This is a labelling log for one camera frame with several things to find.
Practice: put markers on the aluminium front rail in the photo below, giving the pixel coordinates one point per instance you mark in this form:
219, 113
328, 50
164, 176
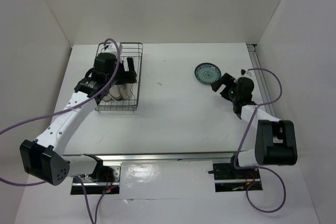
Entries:
167, 156

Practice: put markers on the white plate green red rings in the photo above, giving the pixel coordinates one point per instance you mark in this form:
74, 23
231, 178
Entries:
116, 94

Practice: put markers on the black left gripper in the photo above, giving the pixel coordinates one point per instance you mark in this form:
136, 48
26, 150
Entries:
127, 77

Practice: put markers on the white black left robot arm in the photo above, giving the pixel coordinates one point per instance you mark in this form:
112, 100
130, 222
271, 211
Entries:
43, 157

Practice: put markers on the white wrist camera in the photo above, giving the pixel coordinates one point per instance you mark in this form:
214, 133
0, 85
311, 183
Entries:
245, 73
110, 51

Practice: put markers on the small blue patterned plate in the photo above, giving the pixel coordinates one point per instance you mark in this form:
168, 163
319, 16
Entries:
207, 73

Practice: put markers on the clear round plate stand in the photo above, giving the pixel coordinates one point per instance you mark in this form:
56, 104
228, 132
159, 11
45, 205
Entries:
126, 91

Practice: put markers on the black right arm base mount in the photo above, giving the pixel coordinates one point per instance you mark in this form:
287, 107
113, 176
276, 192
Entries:
228, 179

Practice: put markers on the white plate orange sunburst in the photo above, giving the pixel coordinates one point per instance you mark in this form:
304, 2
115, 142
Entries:
108, 97

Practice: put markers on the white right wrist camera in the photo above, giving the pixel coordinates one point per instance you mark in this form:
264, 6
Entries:
245, 73

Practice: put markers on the grey wire dish rack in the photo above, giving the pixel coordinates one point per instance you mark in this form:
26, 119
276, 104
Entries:
134, 50

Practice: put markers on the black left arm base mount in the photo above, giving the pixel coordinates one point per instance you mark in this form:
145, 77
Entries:
108, 182

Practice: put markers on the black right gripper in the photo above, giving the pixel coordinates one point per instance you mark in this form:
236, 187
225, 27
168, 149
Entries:
226, 80

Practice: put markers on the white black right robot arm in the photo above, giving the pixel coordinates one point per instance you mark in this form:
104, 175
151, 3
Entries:
275, 142

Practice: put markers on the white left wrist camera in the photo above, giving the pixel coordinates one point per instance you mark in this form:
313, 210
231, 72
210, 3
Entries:
110, 51

